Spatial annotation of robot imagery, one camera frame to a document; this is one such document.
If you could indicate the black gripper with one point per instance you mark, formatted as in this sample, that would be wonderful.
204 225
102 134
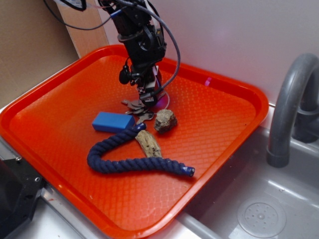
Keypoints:
145 48

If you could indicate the silver keys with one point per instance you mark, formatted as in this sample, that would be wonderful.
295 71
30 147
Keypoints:
142 112

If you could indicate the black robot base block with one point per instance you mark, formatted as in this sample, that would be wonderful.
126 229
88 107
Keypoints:
20 189

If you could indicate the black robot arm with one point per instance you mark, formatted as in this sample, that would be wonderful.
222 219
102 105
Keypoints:
129 20

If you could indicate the brown rock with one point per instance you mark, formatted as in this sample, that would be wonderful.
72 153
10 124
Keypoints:
165 121

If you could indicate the blue rectangular block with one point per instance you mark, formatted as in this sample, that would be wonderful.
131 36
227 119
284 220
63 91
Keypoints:
112 122

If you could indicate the tan wood piece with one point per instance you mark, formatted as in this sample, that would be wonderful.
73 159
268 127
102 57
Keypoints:
148 144

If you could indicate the light wooden board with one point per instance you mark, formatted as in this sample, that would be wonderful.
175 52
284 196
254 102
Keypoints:
84 38

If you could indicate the orange plastic tray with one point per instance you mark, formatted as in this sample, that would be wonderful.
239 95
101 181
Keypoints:
51 127

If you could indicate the grey curved faucet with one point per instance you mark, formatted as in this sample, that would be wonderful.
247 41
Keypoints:
296 114

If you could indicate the grey plastic sink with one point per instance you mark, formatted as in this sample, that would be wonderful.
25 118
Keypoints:
249 199

